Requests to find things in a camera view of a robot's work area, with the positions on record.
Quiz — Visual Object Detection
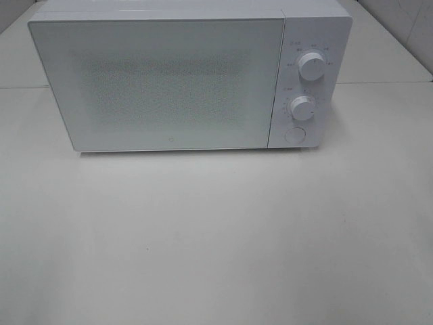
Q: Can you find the round white door button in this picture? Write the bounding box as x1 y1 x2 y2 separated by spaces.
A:
284 127 306 146

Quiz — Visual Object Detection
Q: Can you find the white timer knob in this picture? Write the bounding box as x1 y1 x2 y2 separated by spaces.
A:
290 95 316 121

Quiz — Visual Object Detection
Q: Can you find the white microwave door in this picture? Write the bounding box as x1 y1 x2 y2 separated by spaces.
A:
28 19 283 152

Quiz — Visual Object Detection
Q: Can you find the upper white power knob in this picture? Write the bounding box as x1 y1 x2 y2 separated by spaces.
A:
297 49 327 81

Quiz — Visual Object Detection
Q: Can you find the white microwave oven body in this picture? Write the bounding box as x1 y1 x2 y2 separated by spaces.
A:
28 1 352 151

